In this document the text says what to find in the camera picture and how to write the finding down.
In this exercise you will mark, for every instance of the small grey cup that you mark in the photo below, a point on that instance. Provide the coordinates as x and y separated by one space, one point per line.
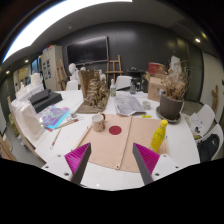
146 105

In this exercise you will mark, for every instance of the white plaster bust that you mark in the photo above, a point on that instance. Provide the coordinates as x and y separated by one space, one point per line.
73 71

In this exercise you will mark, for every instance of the brown wooden sculpture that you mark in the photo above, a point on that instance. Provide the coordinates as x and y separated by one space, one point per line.
95 92

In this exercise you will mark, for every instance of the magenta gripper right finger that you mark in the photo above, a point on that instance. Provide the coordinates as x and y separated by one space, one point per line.
146 160

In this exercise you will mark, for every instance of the wooden easel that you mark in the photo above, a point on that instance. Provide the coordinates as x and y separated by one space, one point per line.
114 68

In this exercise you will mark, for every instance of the clear spray bottle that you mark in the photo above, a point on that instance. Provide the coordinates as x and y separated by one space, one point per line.
112 88

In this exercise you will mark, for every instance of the black backpack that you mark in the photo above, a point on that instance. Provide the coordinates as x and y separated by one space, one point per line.
207 148

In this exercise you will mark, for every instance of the dried plant in grey pot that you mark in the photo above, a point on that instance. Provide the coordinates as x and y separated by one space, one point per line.
175 86

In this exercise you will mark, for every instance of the black flat box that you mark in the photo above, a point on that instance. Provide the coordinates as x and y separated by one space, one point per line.
43 99

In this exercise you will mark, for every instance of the black wall screen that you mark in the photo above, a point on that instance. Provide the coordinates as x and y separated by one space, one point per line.
88 51

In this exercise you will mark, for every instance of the yellow plastic bottle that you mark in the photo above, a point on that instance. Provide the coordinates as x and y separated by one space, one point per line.
158 136

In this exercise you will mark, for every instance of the white foam boards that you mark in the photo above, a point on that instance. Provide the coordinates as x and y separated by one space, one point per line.
27 119

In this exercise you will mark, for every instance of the red round coaster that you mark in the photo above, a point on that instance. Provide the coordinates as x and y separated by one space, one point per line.
115 130

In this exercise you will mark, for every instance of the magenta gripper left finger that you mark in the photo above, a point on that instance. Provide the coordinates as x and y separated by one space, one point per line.
77 161

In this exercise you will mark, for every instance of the colourful holographic paper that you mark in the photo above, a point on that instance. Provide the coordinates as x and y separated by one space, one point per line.
52 116

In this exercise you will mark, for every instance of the cardboard box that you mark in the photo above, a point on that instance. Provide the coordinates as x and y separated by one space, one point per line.
155 89

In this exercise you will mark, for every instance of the white chair behind table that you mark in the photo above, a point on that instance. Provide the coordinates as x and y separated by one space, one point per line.
123 82

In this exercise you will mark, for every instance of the white chair right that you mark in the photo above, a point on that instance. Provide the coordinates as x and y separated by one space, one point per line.
200 122

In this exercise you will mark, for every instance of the wooden stick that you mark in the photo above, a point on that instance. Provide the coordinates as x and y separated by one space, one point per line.
55 139

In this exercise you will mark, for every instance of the spotted ceramic mug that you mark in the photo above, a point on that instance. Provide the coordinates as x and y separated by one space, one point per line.
98 122

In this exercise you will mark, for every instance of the newspaper sheet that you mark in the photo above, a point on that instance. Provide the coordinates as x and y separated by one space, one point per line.
128 106

